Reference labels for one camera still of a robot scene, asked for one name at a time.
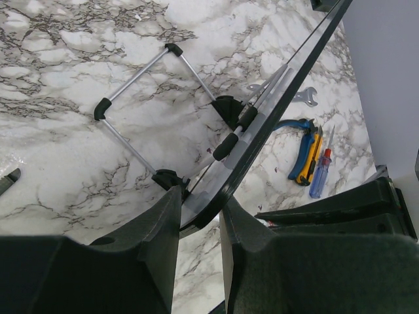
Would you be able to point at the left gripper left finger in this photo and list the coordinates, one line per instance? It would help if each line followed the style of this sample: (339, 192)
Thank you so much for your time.
(130, 270)

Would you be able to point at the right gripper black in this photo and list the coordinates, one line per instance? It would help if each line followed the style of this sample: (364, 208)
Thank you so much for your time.
(361, 210)

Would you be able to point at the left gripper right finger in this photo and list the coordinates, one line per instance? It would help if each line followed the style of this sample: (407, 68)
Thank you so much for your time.
(267, 272)

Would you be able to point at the small black-framed whiteboard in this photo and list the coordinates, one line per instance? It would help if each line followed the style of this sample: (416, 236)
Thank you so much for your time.
(208, 187)

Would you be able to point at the blue red screwdriver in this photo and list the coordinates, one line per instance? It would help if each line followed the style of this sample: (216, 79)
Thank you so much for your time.
(320, 176)

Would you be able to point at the yellow utility knife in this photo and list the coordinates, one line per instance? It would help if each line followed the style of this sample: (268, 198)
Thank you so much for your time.
(305, 177)

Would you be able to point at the silver combination wrench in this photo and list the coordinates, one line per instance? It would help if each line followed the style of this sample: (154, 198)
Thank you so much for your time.
(306, 96)

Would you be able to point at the black flat box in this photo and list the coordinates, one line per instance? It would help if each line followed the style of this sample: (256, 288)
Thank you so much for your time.
(322, 5)

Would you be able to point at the blue handled pliers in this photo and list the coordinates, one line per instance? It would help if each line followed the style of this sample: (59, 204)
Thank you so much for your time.
(307, 141)

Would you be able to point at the black wire stripper pliers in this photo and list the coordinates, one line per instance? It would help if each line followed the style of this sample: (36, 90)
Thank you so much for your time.
(8, 180)

